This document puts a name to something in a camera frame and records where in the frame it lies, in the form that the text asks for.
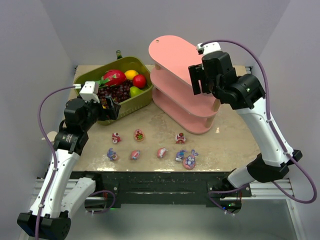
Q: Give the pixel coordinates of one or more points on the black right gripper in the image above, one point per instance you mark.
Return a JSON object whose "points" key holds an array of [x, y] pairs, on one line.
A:
{"points": [[203, 78]]}

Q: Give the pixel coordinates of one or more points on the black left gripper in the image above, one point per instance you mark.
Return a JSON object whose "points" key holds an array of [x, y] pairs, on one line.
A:
{"points": [[107, 110]]}

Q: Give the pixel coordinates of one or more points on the pink oval figurine toy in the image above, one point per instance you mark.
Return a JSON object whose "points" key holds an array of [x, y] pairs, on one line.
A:
{"points": [[135, 154]]}

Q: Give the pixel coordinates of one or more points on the pink white figurine toy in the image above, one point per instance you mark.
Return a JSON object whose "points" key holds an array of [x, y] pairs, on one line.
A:
{"points": [[161, 152]]}

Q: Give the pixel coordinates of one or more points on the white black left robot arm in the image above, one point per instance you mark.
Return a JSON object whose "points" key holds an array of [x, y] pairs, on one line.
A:
{"points": [[50, 215]]}

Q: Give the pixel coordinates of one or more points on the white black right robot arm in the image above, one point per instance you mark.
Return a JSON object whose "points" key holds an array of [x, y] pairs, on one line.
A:
{"points": [[245, 94]]}

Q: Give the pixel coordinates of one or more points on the pink three-tier shelf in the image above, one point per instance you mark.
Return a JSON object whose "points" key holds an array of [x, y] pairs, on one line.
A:
{"points": [[172, 92]]}

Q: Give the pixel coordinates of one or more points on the purple grape bunch toy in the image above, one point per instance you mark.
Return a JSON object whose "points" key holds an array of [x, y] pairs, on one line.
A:
{"points": [[118, 93]]}

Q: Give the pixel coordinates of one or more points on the red dragon fruit toy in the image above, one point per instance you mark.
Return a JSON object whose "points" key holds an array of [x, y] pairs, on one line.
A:
{"points": [[112, 78]]}

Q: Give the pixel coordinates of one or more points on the olive green plastic basket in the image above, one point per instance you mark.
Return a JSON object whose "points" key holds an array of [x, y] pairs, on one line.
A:
{"points": [[126, 63]]}

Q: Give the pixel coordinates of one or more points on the green pear toy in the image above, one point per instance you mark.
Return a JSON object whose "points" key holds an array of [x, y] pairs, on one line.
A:
{"points": [[135, 91]]}

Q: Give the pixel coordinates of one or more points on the red white figurine toy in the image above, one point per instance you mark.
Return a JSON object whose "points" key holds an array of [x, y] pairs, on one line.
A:
{"points": [[116, 138]]}

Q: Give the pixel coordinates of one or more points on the orange fruit toy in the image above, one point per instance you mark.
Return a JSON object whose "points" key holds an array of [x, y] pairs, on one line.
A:
{"points": [[130, 74]]}

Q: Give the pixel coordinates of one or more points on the red apple toy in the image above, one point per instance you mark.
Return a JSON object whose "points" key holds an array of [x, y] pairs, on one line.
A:
{"points": [[139, 81]]}

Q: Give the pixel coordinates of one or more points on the pink egg strawberry toy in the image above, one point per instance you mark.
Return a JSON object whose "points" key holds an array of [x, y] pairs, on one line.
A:
{"points": [[139, 135]]}

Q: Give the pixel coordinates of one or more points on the green glass bottle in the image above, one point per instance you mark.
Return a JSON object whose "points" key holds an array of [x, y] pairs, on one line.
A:
{"points": [[118, 54]]}

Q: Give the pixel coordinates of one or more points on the purple elephant figurine toy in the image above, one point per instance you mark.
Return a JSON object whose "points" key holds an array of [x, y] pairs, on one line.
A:
{"points": [[112, 155]]}

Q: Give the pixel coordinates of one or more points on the green soap pump bottle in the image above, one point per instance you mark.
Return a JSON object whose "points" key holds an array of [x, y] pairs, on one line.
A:
{"points": [[50, 136]]}

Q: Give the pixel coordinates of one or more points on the red bear figurine toy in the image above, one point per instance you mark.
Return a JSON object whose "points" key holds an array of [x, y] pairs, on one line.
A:
{"points": [[180, 138]]}

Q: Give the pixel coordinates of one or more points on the blue purple bunny toy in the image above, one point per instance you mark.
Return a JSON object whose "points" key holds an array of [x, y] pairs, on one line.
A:
{"points": [[180, 155]]}

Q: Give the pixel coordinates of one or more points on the purple bunny pink disc toy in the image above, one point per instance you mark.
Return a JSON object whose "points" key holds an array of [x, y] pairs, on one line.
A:
{"points": [[189, 162]]}

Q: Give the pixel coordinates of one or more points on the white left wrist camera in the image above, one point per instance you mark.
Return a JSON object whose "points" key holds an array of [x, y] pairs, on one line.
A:
{"points": [[88, 91]]}

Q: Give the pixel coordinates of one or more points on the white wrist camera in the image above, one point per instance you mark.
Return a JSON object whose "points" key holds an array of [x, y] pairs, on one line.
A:
{"points": [[204, 49], [88, 91]]}

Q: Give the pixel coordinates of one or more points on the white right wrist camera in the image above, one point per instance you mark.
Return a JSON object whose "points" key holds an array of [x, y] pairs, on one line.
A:
{"points": [[204, 49]]}

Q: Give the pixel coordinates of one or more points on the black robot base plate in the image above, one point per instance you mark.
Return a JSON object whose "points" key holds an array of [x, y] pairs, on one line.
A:
{"points": [[160, 188]]}

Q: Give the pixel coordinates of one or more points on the aluminium frame rail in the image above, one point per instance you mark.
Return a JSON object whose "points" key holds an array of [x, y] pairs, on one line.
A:
{"points": [[272, 164]]}

